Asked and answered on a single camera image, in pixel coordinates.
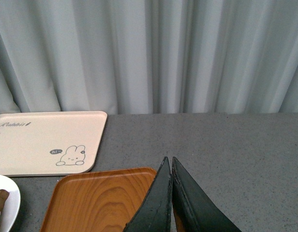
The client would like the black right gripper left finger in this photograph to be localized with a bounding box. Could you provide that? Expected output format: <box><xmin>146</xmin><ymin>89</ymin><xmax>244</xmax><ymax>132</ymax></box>
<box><xmin>123</xmin><ymin>157</ymin><xmax>173</xmax><ymax>232</ymax></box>

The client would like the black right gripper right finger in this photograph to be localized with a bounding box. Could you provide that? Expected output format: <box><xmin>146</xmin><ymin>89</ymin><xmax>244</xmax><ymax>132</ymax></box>
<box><xmin>172</xmin><ymin>157</ymin><xmax>240</xmax><ymax>232</ymax></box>

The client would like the white round plate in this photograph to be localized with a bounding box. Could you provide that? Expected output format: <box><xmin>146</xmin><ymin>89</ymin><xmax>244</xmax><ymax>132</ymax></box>
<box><xmin>0</xmin><ymin>175</ymin><xmax>21</xmax><ymax>232</ymax></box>

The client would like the wooden brown tray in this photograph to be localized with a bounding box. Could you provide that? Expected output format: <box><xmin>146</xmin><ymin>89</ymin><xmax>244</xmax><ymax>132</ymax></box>
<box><xmin>41</xmin><ymin>167</ymin><xmax>158</xmax><ymax>232</ymax></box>

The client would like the beige rabbit tray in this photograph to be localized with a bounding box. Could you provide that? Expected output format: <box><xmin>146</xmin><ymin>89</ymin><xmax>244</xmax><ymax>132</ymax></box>
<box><xmin>0</xmin><ymin>111</ymin><xmax>107</xmax><ymax>176</ymax></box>

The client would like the grey-white curtain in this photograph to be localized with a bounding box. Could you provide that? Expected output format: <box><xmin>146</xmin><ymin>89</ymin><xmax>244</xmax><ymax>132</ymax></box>
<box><xmin>0</xmin><ymin>0</ymin><xmax>298</xmax><ymax>114</ymax></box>

